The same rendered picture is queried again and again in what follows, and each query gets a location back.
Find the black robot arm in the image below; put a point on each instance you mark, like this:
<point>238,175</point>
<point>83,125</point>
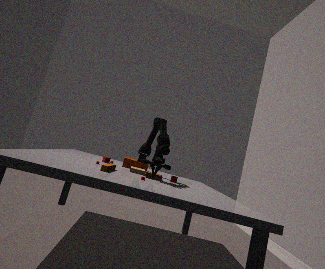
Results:
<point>162,140</point>

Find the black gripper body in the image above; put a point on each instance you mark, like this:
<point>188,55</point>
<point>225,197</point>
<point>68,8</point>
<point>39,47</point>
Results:
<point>145,161</point>

